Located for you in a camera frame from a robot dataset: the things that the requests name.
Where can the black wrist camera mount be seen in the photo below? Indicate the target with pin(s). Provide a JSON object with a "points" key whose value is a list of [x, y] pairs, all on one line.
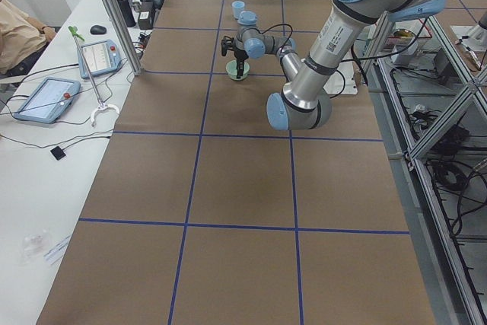
{"points": [[227, 44]]}

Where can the aluminium frame side rack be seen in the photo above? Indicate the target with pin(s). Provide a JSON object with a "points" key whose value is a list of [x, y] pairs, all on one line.
{"points": [[428, 85]]}

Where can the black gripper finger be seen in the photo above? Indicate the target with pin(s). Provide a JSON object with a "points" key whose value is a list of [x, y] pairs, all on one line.
{"points": [[238, 70], [243, 70]]}

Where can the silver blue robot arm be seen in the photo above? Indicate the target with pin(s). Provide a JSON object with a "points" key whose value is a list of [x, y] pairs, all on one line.
{"points": [[303, 102]]}

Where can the black water bottle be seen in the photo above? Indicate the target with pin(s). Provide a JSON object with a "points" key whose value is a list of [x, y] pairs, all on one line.
{"points": [[126, 11]]}

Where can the black power adapter box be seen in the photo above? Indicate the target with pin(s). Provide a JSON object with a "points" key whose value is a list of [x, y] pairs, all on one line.
{"points": [[146, 16]]}

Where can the green handled reacher grabber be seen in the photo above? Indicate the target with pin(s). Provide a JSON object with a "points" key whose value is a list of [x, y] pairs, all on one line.
{"points": [[102, 105]]}

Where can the clear plastic bag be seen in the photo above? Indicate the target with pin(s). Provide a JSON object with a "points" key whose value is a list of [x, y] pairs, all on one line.
{"points": [[34, 245]]}

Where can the mint green bowl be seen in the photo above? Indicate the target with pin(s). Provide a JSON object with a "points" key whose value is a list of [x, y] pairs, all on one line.
{"points": [[231, 69]]}

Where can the blue teach pendant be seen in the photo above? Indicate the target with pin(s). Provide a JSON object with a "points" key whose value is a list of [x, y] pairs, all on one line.
{"points": [[103, 57], [48, 101]]}

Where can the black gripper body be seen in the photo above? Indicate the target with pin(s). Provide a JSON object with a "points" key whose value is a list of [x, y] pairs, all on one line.
{"points": [[239, 53]]}

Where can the small black square device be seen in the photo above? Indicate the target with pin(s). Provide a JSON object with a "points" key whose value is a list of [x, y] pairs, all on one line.
{"points": [[58, 153]]}

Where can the black computer mouse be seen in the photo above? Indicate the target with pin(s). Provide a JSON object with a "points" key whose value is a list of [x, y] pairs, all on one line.
{"points": [[98, 30]]}

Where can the aluminium frame post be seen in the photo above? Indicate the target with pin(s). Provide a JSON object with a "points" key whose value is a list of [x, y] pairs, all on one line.
{"points": [[119, 25]]}

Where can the near blue teach pendant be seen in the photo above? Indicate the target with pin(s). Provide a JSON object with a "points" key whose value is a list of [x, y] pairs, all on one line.
{"points": [[48, 101]]}

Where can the light blue plastic cup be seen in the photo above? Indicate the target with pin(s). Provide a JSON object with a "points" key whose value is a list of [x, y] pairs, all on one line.
{"points": [[238, 7]]}

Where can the brown paper table mat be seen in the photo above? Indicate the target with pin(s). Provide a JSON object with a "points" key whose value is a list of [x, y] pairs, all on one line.
{"points": [[201, 213]]}

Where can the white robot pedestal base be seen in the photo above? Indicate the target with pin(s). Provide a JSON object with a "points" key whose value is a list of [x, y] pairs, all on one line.
{"points": [[341, 82]]}

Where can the far blue teach pendant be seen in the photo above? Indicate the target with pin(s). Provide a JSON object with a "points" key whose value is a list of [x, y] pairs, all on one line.
{"points": [[103, 57]]}

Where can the seated person beige shirt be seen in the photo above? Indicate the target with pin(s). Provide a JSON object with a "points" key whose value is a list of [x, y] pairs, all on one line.
{"points": [[23, 40]]}

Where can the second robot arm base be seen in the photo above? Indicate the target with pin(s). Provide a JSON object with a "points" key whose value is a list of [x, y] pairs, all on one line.
{"points": [[475, 32]]}

